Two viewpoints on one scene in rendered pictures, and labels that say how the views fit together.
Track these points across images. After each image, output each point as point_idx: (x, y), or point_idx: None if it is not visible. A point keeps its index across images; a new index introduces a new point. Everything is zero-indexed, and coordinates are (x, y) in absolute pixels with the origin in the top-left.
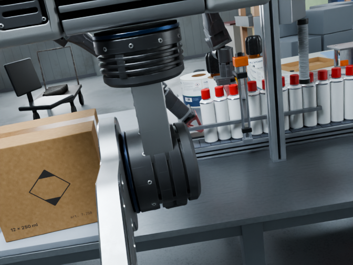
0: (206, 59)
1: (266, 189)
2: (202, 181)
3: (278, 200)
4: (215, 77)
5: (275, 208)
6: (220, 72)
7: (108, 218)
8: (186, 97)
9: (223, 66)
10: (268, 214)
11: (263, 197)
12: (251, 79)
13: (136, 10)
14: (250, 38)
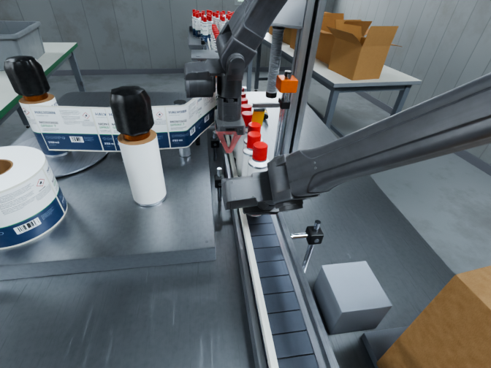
0: (130, 110)
1: (346, 192)
2: (335, 236)
3: (364, 188)
4: (230, 125)
5: (376, 191)
6: (235, 113)
7: None
8: (18, 225)
9: (240, 102)
10: (387, 196)
11: (361, 196)
12: (91, 131)
13: None
14: (30, 63)
